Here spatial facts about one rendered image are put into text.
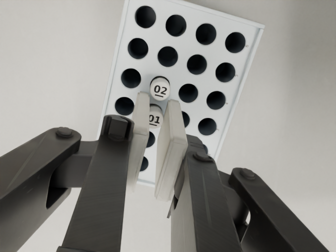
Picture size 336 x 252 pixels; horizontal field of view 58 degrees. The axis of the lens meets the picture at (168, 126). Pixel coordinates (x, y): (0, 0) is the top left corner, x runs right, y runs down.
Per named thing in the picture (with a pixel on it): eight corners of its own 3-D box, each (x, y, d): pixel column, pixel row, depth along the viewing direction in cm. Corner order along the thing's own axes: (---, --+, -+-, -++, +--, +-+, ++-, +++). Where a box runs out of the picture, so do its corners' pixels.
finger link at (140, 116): (133, 196, 13) (116, 192, 13) (139, 136, 20) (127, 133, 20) (149, 134, 12) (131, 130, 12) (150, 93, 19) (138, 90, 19)
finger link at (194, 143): (186, 179, 11) (261, 196, 11) (179, 131, 16) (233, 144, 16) (175, 212, 12) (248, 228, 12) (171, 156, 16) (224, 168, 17)
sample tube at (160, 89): (165, 87, 23) (167, 103, 18) (149, 82, 23) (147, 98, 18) (169, 70, 22) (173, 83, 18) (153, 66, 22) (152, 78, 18)
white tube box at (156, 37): (197, 173, 26) (203, 198, 22) (98, 150, 25) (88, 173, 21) (248, 23, 22) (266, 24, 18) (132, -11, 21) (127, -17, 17)
